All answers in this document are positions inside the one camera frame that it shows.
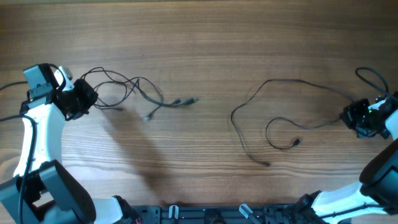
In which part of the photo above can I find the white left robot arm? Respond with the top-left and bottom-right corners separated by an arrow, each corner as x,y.
1,63 -> 130,223

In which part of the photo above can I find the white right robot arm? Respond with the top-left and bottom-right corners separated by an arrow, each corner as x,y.
290,93 -> 397,223

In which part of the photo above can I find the black USB cable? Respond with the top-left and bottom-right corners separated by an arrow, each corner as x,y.
80,67 -> 200,122

